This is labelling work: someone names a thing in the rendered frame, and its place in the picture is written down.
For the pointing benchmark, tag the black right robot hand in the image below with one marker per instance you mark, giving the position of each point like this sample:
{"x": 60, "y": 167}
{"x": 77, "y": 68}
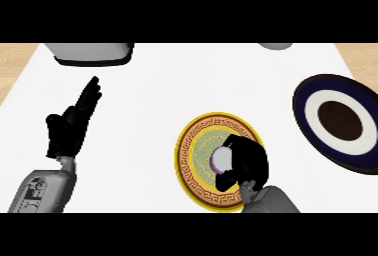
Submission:
{"x": 251, "y": 160}

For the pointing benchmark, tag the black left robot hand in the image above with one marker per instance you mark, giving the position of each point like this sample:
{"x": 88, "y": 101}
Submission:
{"x": 68, "y": 128}

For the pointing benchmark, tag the purple-rimmed can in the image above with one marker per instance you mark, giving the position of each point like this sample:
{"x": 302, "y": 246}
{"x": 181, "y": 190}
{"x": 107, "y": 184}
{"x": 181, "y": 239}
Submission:
{"x": 222, "y": 160}

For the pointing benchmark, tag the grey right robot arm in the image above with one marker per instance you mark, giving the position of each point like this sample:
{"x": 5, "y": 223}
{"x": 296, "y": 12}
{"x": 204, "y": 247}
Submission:
{"x": 268, "y": 200}

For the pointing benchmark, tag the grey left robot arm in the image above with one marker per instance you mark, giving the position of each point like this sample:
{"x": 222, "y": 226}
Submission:
{"x": 42, "y": 191}

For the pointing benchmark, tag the yellow patterned plate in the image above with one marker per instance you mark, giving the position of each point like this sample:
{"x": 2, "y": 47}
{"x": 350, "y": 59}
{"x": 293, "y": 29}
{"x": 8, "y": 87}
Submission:
{"x": 197, "y": 156}

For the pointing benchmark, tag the navy and white plate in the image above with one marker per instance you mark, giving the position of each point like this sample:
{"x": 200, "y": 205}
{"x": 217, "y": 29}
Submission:
{"x": 340, "y": 121}

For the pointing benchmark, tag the grey and black appliance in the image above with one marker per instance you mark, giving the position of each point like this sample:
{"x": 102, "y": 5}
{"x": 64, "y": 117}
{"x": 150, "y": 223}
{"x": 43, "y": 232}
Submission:
{"x": 91, "y": 53}

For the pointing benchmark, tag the grey round object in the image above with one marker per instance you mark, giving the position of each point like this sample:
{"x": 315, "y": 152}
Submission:
{"x": 275, "y": 46}

